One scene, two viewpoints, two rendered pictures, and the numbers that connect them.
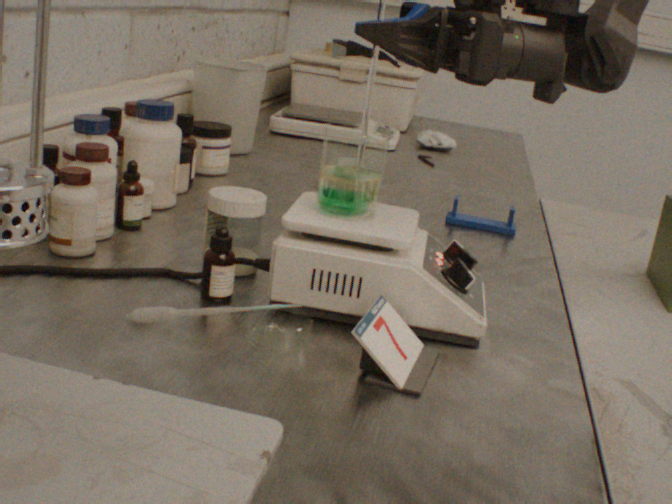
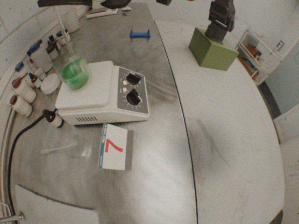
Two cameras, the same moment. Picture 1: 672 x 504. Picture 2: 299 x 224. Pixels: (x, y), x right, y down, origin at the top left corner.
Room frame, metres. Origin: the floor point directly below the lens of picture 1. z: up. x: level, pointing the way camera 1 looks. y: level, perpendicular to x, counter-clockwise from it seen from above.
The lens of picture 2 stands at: (0.56, -0.10, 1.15)
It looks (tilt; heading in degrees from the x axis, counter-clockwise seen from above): 63 degrees down; 337
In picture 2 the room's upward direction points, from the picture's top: 11 degrees clockwise
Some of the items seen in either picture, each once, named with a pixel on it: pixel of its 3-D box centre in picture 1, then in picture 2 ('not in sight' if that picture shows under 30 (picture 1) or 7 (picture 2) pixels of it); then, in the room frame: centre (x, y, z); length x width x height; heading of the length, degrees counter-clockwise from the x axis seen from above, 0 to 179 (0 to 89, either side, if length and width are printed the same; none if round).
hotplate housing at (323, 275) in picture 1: (373, 266); (101, 93); (0.73, -0.04, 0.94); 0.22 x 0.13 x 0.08; 84
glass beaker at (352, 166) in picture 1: (353, 173); (74, 68); (0.73, -0.01, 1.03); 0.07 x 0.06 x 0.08; 53
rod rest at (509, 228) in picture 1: (482, 214); (139, 32); (1.10, -0.20, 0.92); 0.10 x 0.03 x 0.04; 81
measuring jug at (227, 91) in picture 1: (225, 104); (69, 20); (1.39, 0.23, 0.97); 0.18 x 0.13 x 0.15; 18
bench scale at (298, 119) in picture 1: (337, 125); (102, 11); (1.67, 0.03, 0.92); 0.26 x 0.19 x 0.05; 85
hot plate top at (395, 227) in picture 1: (353, 218); (84, 82); (0.74, -0.01, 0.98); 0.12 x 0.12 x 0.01; 84
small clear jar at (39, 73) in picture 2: (137, 198); (40, 74); (0.91, 0.24, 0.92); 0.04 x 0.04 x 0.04
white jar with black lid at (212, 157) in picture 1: (207, 148); (63, 37); (1.19, 0.22, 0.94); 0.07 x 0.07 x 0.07
